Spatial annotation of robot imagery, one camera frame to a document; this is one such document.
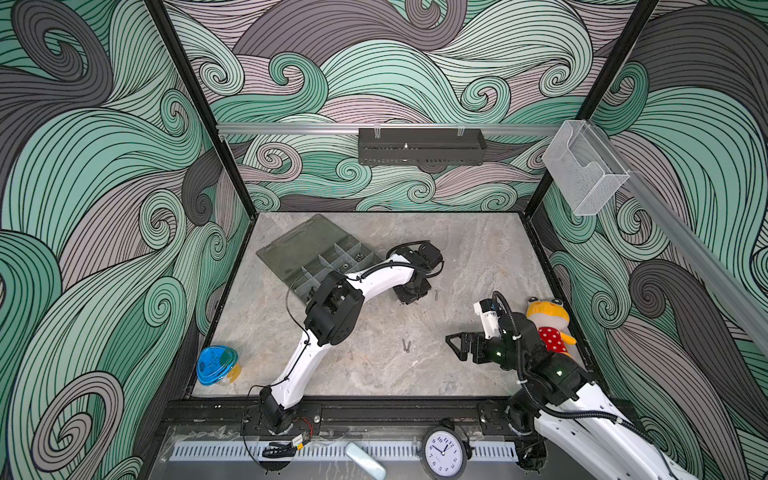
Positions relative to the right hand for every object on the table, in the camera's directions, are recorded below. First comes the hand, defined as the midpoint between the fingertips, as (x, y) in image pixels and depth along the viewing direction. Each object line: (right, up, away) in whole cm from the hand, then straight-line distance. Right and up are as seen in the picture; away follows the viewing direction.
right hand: (457, 340), depth 76 cm
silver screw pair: (-13, -6, +10) cm, 17 cm away
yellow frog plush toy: (+29, +4, +8) cm, 30 cm away
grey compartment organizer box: (-45, +22, +35) cm, 61 cm away
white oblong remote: (-23, -23, -11) cm, 34 cm away
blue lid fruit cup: (-60, -5, -3) cm, 61 cm away
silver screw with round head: (-1, +8, +22) cm, 23 cm away
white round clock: (-5, -22, -8) cm, 25 cm away
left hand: (-6, +9, +18) cm, 21 cm away
